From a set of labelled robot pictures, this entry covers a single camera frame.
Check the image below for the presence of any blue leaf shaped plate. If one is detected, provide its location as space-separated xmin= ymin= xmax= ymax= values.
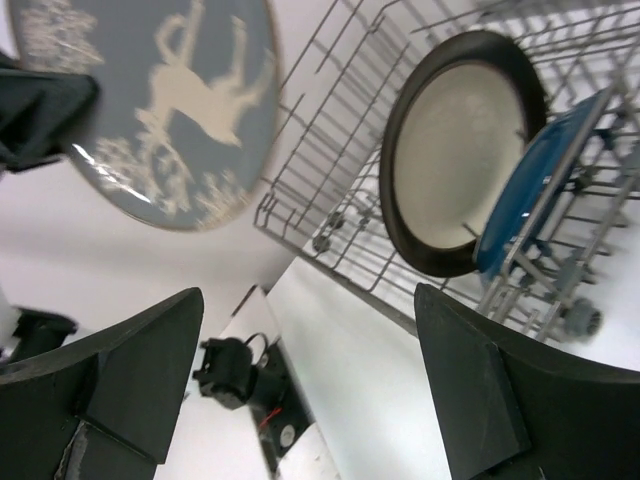
xmin=472 ymin=87 xmax=616 ymax=276

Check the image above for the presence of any grey wire dish rack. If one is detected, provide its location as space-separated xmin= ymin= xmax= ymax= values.
xmin=254 ymin=1 xmax=639 ymax=333

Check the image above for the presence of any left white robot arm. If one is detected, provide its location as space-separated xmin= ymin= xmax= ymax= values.
xmin=1 ymin=54 xmax=99 ymax=366

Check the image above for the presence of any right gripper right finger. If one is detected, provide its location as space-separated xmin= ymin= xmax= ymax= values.
xmin=414 ymin=284 xmax=639 ymax=479

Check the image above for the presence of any grey deer pattern plate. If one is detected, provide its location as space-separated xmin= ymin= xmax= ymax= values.
xmin=8 ymin=1 xmax=280 ymax=232

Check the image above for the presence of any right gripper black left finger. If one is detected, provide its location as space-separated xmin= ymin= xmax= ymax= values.
xmin=1 ymin=287 xmax=204 ymax=480

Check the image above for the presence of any cream plate brown rim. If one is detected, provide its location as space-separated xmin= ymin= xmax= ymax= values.
xmin=378 ymin=30 xmax=548 ymax=278

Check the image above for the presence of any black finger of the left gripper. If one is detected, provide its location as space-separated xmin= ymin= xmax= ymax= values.
xmin=1 ymin=54 xmax=99 ymax=173

